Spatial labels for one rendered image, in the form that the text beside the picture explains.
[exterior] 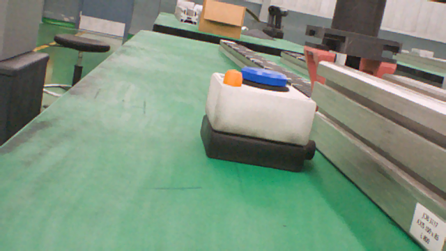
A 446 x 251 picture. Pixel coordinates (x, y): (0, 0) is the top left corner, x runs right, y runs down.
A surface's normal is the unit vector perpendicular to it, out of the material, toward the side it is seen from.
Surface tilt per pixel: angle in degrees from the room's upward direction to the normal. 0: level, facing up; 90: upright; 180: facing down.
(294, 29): 90
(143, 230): 0
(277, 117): 90
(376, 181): 90
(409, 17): 90
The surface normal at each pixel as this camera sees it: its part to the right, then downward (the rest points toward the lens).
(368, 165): -0.97, -0.17
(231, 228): 0.20, -0.96
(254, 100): 0.12, 0.21
